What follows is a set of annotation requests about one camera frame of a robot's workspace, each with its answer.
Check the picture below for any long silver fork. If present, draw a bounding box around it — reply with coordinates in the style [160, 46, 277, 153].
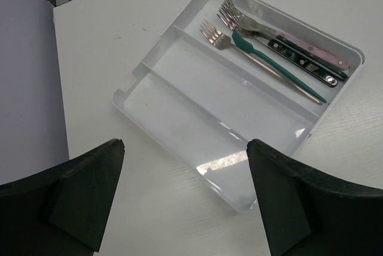
[198, 20, 323, 105]

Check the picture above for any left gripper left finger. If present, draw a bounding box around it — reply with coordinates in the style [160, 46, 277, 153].
[1, 139, 124, 255]

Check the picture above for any teal plastic fork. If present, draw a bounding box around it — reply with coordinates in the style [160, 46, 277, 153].
[232, 29, 327, 103]

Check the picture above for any fork with teal handle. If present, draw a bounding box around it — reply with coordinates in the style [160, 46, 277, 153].
[221, 4, 348, 81]

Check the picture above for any fork with pink handle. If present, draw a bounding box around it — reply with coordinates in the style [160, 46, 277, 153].
[223, 0, 349, 71]

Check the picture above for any fork with black handle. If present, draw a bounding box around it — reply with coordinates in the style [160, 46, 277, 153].
[217, 8, 339, 88]

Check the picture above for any white divided cutlery tray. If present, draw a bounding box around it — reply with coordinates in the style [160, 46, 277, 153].
[113, 0, 365, 212]

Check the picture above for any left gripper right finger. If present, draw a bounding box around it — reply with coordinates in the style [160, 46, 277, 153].
[247, 139, 382, 255]

